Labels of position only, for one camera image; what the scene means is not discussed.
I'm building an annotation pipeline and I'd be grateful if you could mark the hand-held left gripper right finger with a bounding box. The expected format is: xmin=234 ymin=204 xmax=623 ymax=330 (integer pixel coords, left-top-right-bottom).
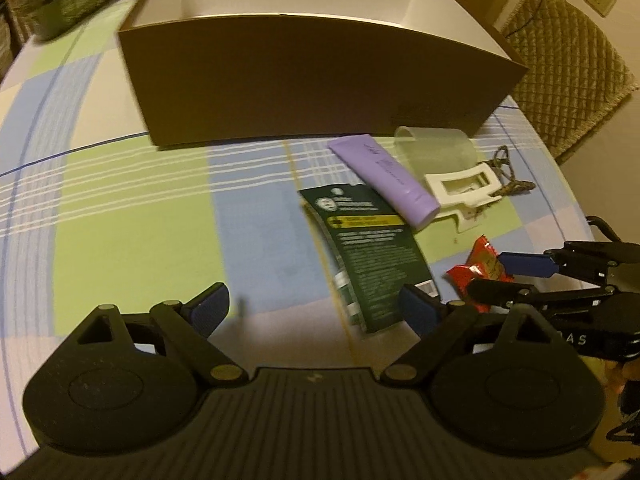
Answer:
xmin=380 ymin=283 xmax=557 ymax=388

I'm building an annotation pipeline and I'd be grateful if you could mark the dark green packet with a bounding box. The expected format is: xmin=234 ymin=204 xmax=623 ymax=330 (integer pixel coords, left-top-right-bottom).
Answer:
xmin=299 ymin=183 xmax=441 ymax=333

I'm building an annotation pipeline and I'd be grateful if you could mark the brown cardboard box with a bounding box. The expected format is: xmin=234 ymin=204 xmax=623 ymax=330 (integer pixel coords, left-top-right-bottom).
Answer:
xmin=116 ymin=0 xmax=530 ymax=150

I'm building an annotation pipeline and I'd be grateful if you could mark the dark green box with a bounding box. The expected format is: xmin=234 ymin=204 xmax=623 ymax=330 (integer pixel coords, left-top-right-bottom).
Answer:
xmin=20 ymin=0 xmax=126 ymax=42

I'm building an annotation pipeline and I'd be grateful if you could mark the black cane handle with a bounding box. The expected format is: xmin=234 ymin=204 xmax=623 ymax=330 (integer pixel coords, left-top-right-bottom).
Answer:
xmin=585 ymin=215 xmax=623 ymax=242

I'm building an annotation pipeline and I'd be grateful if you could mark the wicker chair with quilted cushion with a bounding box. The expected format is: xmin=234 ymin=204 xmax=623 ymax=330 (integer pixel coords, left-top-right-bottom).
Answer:
xmin=500 ymin=0 xmax=636 ymax=166

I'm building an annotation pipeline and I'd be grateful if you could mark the plaid cloth desktop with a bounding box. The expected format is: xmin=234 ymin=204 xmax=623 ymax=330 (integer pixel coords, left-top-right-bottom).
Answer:
xmin=0 ymin=0 xmax=623 ymax=466

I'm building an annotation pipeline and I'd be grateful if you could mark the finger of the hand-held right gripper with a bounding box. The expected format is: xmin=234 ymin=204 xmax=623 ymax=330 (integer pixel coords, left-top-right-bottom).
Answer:
xmin=465 ymin=280 xmax=618 ymax=313
xmin=499 ymin=241 xmax=640 ymax=281

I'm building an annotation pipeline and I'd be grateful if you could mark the white hair claw clip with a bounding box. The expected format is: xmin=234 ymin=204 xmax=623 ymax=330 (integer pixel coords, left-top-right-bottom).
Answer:
xmin=424 ymin=164 xmax=501 ymax=233

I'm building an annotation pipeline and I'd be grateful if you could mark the clear plastic box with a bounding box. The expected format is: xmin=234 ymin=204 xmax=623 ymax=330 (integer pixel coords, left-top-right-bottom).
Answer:
xmin=394 ymin=126 xmax=476 ymax=178

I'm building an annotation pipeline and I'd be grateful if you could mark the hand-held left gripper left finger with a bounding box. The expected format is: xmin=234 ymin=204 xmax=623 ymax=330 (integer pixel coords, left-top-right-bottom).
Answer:
xmin=75 ymin=282 xmax=249 ymax=390

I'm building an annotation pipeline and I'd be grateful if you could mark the brown hair claw clip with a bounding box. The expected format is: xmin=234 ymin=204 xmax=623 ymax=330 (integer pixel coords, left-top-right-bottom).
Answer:
xmin=480 ymin=145 xmax=533 ymax=201

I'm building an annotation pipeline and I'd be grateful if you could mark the red snack packet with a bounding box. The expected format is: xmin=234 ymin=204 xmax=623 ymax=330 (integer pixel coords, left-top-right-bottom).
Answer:
xmin=446 ymin=236 xmax=516 ymax=313

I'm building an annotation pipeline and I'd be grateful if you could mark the purple tube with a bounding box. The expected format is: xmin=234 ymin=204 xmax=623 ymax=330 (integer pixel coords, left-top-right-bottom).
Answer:
xmin=327 ymin=135 xmax=441 ymax=226

